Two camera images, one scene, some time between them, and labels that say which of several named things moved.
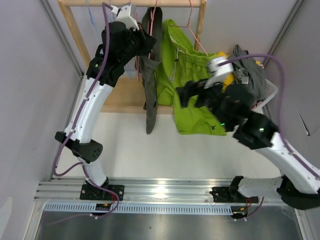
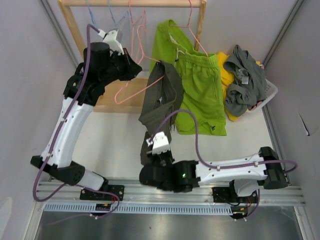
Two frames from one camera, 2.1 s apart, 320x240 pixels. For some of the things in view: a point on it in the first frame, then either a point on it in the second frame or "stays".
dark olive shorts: x=152 y=20 → x=162 y=96
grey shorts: x=249 y=72 stays
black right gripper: x=192 y=88 → x=154 y=156
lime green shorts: x=179 y=63 stays
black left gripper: x=147 y=41 → x=132 y=69
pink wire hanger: x=152 y=16 → x=143 y=56
